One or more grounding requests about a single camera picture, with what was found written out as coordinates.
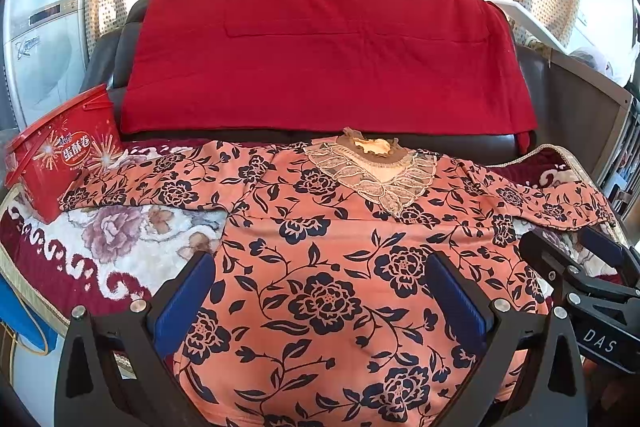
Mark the orange floral blouse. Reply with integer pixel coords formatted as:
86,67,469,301
62,134,612,426

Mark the maroon floral plush blanket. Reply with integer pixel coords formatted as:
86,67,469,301
8,140,622,303

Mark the red gift box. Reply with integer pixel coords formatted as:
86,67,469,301
4,84,122,223

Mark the white window ledge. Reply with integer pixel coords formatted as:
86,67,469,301
492,0,567,55

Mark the black leather sofa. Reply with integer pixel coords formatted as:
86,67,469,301
81,0,540,165

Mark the white refrigerator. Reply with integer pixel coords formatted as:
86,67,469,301
3,0,87,129

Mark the red blanket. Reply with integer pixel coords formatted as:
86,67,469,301
120,0,537,147

